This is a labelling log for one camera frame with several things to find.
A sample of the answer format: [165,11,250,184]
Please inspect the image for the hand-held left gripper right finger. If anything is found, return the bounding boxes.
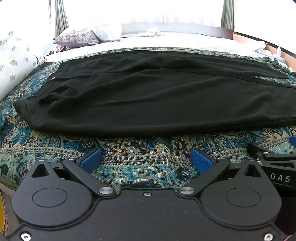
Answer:
[176,148,266,199]

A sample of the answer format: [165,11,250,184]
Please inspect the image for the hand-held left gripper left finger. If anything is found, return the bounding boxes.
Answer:
[30,148,116,198]

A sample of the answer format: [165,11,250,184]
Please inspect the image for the black pants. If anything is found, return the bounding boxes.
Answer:
[13,50,296,138]

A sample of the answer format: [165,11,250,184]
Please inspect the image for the blue patterned blanket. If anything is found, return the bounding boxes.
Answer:
[0,47,296,193]

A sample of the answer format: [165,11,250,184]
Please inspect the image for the pale blue cloth bundle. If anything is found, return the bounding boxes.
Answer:
[270,46,289,67]

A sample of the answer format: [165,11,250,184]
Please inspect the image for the crumpled white cloth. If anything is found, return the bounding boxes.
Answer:
[254,40,278,57]

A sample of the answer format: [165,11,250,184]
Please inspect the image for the striped cloth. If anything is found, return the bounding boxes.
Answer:
[33,54,45,66]

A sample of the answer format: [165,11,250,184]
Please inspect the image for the pink floral cloth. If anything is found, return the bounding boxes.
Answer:
[46,44,71,55]

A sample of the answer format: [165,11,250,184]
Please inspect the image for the white bed sheet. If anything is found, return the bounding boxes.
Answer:
[45,31,289,67]

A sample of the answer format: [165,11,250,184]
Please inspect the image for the purple floral pillow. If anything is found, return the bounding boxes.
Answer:
[53,28,100,49]

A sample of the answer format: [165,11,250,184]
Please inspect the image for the white pillow with green flowers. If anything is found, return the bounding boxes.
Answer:
[0,30,54,101]

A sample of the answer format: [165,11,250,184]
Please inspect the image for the plain white pillow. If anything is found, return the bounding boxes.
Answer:
[89,22,123,42]

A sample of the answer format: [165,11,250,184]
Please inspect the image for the green curtain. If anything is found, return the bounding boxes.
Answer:
[54,0,70,40]
[221,0,235,30]

